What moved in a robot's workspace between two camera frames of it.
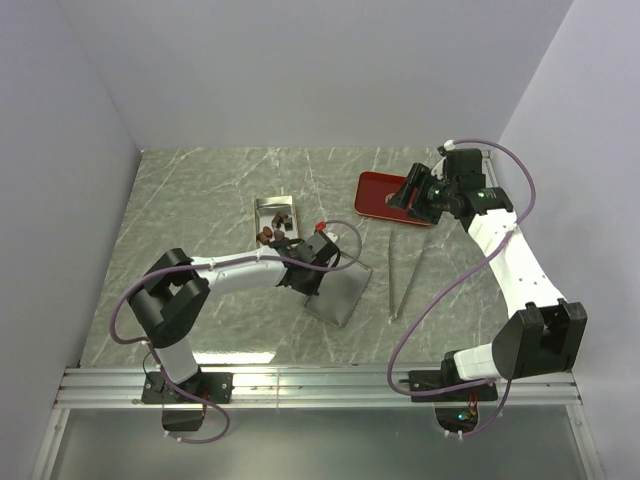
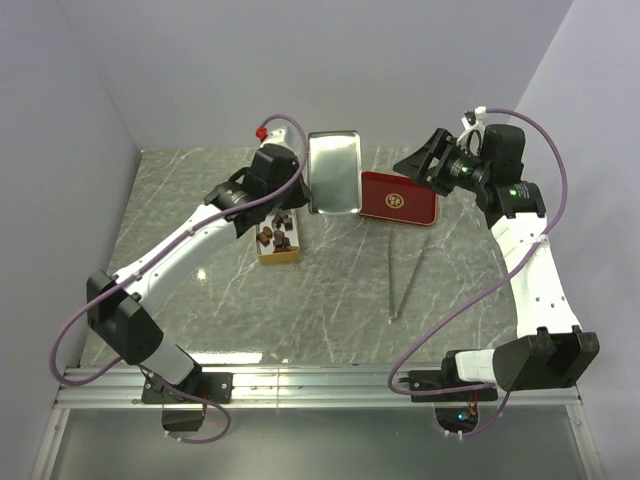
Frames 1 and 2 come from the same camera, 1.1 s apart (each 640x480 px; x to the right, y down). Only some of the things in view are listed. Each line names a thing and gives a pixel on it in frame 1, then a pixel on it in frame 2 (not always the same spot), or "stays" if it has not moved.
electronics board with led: (458, 419) stays
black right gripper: (418, 177) → (438, 145)
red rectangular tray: (371, 195) stays
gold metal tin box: (275, 220) stays
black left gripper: (312, 288) → (301, 198)
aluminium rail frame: (316, 387) stays
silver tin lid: (339, 291) → (335, 172)
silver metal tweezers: (391, 316) stays
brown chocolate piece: (262, 238) stays
